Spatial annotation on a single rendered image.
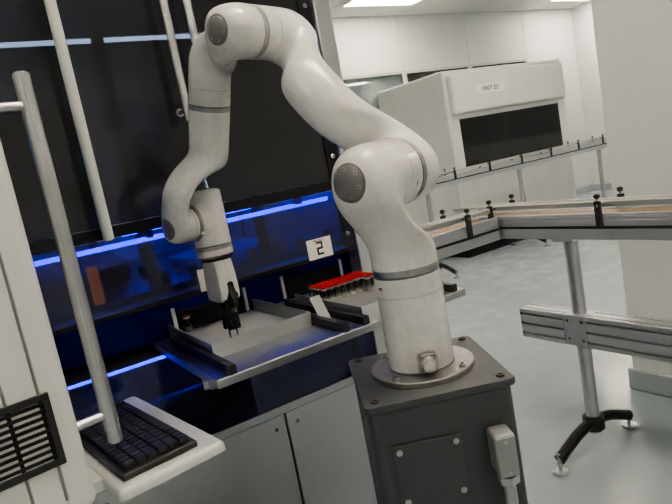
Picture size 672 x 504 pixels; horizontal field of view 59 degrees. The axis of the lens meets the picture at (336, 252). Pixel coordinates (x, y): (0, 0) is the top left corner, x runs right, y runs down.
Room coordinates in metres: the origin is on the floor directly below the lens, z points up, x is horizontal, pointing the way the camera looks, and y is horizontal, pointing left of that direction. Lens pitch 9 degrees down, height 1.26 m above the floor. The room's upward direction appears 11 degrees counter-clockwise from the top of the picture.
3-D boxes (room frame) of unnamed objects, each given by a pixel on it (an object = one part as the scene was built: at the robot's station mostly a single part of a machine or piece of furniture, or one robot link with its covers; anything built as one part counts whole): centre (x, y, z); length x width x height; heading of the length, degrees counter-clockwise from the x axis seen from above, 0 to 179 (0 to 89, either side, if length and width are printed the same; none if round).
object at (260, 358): (1.53, 0.11, 0.87); 0.70 x 0.48 x 0.02; 121
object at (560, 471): (2.12, -0.85, 0.07); 0.50 x 0.08 x 0.14; 121
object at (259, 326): (1.50, 0.29, 0.90); 0.34 x 0.26 x 0.04; 31
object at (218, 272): (1.39, 0.28, 1.05); 0.10 x 0.08 x 0.11; 31
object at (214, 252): (1.39, 0.28, 1.11); 0.09 x 0.08 x 0.03; 31
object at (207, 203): (1.39, 0.28, 1.19); 0.09 x 0.08 x 0.13; 138
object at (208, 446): (1.12, 0.51, 0.79); 0.45 x 0.28 x 0.03; 39
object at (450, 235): (2.18, -0.32, 0.92); 0.69 x 0.16 x 0.16; 121
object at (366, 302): (1.58, -0.06, 0.90); 0.34 x 0.26 x 0.04; 31
